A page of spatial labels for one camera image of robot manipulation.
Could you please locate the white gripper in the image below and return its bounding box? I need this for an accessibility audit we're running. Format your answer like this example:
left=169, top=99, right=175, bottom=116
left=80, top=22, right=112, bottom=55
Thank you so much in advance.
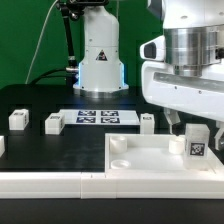
left=141, top=61, right=224, bottom=151

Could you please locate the white square tabletop part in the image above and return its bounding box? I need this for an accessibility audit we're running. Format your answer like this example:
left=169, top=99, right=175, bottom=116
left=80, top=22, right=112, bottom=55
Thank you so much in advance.
left=105, top=133, right=224, bottom=173

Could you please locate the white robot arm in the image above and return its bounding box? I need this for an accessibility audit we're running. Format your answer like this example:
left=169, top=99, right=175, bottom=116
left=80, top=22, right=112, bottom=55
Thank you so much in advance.
left=140, top=0, right=224, bottom=150

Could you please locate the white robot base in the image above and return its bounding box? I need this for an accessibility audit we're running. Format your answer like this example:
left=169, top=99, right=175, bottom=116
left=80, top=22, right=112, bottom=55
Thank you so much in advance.
left=73, top=6, right=129, bottom=98

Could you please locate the white marker tag plate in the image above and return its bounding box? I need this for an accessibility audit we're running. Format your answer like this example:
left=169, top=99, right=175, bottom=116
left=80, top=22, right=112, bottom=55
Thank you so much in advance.
left=60, top=109, right=139, bottom=125

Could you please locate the black cable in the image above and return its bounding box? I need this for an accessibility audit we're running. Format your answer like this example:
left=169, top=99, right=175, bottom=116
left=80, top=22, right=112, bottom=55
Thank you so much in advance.
left=29, top=68, right=80, bottom=86

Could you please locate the white cable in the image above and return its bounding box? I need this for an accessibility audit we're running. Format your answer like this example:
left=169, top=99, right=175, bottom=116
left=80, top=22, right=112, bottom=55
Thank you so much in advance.
left=25, top=0, right=60, bottom=85

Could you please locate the white U-shaped fence wall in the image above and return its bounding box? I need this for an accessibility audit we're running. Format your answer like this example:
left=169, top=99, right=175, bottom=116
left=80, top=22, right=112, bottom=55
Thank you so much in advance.
left=0, top=137, right=224, bottom=199

